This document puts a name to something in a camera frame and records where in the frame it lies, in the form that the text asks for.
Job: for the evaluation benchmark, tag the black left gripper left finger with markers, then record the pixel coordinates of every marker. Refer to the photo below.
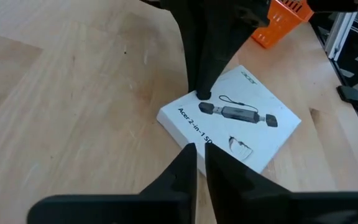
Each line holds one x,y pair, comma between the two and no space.
166,208

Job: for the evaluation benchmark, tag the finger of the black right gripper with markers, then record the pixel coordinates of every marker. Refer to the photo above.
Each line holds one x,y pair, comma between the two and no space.
216,49
193,46

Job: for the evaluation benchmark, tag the white Acer card reader box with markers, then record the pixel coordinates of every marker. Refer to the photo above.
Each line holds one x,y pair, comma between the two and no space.
259,140

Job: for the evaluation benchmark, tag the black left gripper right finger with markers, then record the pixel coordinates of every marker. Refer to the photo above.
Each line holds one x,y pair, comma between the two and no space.
253,205

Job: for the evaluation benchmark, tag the orange plastic basket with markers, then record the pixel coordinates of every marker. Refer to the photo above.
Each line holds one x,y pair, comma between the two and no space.
278,21

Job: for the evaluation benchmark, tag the black frame clip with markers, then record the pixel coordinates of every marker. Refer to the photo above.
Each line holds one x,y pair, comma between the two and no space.
354,98

